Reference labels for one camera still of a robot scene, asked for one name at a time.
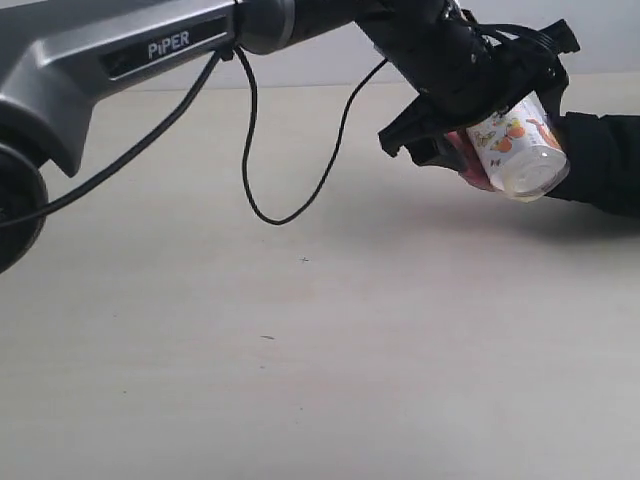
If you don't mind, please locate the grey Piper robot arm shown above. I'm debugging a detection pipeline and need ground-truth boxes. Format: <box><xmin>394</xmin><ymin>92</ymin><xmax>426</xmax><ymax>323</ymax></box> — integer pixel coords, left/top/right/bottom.
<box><xmin>1</xmin><ymin>1</ymin><xmax>580</xmax><ymax>269</ymax></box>

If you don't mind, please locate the open human hand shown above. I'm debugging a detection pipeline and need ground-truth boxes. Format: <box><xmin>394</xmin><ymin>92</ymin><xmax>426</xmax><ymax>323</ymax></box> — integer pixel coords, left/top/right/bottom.
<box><xmin>446</xmin><ymin>130</ymin><xmax>494</xmax><ymax>192</ymax></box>

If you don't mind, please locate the black cable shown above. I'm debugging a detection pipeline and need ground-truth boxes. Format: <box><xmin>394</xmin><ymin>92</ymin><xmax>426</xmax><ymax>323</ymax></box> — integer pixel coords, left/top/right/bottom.
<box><xmin>0</xmin><ymin>22</ymin><xmax>581</xmax><ymax>231</ymax></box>

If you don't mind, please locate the capless green pear tea bottle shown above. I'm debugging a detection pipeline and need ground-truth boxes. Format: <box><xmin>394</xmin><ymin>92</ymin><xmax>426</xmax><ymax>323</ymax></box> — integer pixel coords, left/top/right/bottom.
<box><xmin>466</xmin><ymin>94</ymin><xmax>570</xmax><ymax>203</ymax></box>

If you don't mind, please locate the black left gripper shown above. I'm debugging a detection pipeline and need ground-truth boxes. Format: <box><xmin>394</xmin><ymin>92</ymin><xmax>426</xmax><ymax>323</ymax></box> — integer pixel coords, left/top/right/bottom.
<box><xmin>359</xmin><ymin>1</ymin><xmax>569</xmax><ymax>170</ymax></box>

